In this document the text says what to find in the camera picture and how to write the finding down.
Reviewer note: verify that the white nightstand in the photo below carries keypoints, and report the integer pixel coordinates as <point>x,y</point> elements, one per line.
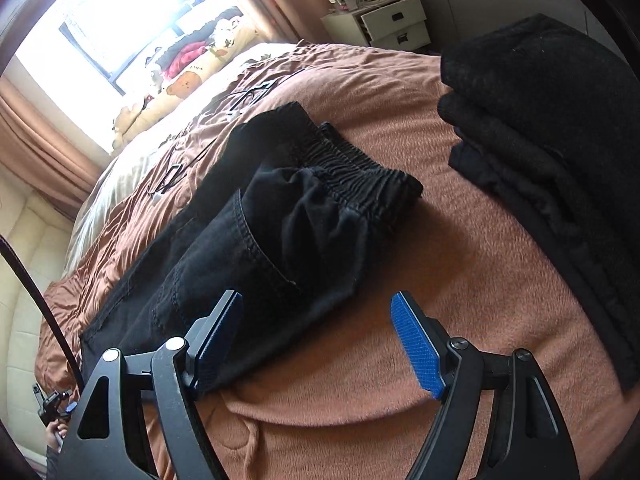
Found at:
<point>385,22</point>

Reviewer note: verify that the cream padded headboard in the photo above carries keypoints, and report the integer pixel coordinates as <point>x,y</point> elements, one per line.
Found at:
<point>25,285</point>

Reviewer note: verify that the bedroom window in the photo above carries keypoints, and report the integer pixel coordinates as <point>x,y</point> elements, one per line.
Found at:
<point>125,10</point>

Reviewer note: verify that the pink cloth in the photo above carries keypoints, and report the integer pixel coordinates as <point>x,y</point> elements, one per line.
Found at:
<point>187,57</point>

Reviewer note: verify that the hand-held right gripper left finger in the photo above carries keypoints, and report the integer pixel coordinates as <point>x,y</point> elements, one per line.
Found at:
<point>220,345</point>

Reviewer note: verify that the cream bear print pillow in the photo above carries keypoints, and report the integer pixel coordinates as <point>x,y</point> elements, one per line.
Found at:
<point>185,85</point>

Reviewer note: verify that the brown blanket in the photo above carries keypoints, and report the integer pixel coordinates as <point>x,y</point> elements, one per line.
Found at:
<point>450,240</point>

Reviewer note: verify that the stack of folded black clothes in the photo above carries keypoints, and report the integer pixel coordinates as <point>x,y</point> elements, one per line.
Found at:
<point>540,110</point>

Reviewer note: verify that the black pants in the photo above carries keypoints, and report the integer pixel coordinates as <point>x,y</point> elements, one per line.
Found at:
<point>300,220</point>

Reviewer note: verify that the pink curtain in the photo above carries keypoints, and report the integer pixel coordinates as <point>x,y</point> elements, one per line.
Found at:
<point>45,150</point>

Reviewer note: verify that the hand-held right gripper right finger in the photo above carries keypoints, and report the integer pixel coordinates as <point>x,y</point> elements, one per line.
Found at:
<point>417,345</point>

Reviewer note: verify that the beige plush toy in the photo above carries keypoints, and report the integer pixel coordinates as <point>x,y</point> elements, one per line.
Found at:
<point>126,120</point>

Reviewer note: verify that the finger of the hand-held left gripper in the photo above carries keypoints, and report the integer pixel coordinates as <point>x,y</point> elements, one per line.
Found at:
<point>71,406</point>

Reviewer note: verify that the person's left hand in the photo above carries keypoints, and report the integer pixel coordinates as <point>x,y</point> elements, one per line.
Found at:
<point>56,435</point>

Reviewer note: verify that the person's left forearm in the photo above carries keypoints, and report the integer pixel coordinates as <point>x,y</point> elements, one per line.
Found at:
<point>54,465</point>

